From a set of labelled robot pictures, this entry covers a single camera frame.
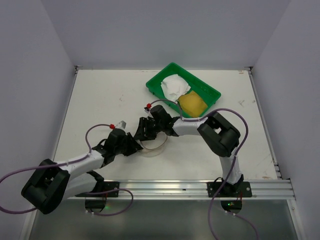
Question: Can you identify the yellow bra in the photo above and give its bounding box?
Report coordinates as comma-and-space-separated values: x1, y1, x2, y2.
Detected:
178, 90, 208, 118

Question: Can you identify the white bra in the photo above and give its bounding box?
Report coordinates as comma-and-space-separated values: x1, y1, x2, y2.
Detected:
160, 74, 191, 102

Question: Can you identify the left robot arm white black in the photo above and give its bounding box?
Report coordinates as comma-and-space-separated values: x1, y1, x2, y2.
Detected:
21, 128, 142, 214

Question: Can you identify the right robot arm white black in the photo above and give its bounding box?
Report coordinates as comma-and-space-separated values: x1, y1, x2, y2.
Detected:
134, 105, 244, 190

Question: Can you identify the green plastic tray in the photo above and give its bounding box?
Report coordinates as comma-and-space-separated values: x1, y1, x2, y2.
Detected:
145, 62, 222, 117

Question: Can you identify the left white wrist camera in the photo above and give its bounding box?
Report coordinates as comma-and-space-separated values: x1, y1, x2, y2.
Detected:
115, 120, 127, 131

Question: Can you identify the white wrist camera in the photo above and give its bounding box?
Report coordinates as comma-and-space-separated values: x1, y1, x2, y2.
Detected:
144, 103, 152, 116
115, 120, 127, 131

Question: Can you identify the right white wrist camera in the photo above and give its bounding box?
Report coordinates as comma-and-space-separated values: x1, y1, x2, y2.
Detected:
144, 103, 152, 116

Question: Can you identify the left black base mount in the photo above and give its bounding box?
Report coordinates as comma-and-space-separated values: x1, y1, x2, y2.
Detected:
84, 176, 120, 213

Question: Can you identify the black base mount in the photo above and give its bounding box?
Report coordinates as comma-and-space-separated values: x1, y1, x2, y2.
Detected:
206, 177, 253, 214
84, 176, 120, 213

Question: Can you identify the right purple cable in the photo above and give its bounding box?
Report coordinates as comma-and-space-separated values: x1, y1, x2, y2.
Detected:
146, 99, 261, 240

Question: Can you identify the purple cable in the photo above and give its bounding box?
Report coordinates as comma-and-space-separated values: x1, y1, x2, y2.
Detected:
0, 122, 135, 216
146, 99, 261, 240

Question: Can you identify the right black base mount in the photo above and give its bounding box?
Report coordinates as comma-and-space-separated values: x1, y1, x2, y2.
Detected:
206, 177, 253, 214

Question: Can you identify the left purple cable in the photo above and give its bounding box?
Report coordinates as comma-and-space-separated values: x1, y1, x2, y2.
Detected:
0, 122, 135, 216

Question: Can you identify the aluminium rail frame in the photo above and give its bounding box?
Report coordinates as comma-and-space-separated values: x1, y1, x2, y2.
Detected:
19, 65, 300, 240

